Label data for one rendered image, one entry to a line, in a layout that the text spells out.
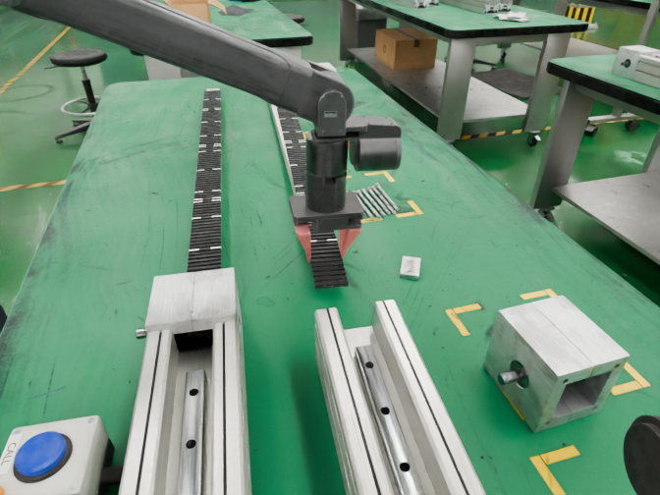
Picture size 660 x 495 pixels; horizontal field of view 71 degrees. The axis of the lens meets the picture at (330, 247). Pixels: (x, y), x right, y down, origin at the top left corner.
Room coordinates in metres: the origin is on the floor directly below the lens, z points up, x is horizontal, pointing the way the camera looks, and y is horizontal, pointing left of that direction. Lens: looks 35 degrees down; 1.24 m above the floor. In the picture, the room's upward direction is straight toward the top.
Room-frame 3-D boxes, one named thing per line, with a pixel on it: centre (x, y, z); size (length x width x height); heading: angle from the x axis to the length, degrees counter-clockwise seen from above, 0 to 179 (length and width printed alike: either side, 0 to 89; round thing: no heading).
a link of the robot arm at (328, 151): (0.59, 0.00, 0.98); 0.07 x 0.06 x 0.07; 99
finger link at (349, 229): (0.59, -0.01, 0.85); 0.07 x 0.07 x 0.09; 11
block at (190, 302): (0.42, 0.18, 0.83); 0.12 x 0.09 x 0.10; 101
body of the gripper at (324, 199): (0.59, 0.01, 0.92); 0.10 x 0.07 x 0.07; 101
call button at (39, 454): (0.23, 0.26, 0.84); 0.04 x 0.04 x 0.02
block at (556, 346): (0.36, -0.24, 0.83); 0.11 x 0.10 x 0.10; 108
